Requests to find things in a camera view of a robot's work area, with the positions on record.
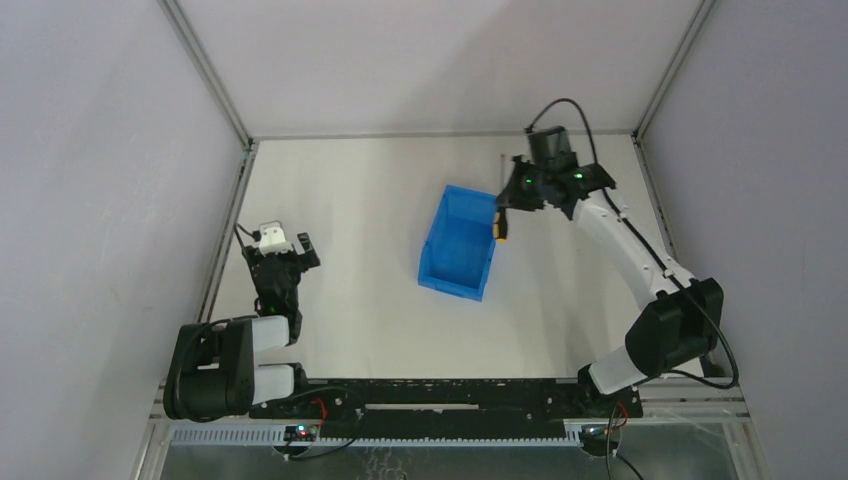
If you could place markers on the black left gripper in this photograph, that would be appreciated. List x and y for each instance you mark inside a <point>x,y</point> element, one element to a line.
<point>282,262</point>

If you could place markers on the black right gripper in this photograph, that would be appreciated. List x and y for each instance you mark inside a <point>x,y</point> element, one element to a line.
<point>515,199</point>

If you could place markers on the black yellow handled screwdriver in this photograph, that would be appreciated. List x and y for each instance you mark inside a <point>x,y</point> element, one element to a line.
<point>500,224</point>

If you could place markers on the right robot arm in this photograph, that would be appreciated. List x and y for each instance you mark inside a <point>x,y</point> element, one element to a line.
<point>680,314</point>

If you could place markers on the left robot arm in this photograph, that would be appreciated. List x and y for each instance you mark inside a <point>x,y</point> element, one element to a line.
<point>215,371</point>

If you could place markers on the blue plastic storage bin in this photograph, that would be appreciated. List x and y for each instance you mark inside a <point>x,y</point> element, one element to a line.
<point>457,254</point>

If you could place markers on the small green circuit board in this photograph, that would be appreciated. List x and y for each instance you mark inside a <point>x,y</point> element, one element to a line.
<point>300,433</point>

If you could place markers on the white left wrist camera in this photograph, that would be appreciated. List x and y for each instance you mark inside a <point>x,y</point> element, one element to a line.
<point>273,240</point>

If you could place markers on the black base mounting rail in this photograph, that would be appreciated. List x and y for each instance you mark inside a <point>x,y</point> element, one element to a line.
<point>450,409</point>

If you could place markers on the aluminium frame front rail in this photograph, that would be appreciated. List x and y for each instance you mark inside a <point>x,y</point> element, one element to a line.
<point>668,401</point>

